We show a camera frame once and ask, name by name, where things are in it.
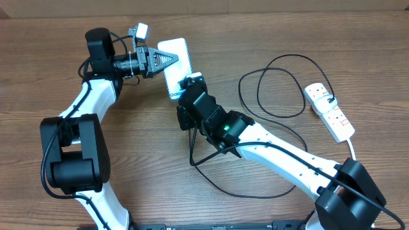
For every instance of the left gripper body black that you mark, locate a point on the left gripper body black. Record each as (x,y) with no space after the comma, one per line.
(142,61)

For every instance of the Samsung Galaxy smartphone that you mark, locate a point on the Samsung Galaxy smartphone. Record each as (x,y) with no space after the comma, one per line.
(178,70)

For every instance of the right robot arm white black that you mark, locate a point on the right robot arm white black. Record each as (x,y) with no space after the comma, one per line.
(344,195)

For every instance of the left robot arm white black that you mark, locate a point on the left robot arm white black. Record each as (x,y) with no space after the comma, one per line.
(76,163)

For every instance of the white charger plug adapter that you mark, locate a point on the white charger plug adapter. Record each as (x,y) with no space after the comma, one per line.
(324,104)

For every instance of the white power strip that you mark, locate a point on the white power strip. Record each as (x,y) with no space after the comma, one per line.
(335,121)

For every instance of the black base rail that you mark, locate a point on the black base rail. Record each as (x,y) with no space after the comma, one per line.
(275,225)

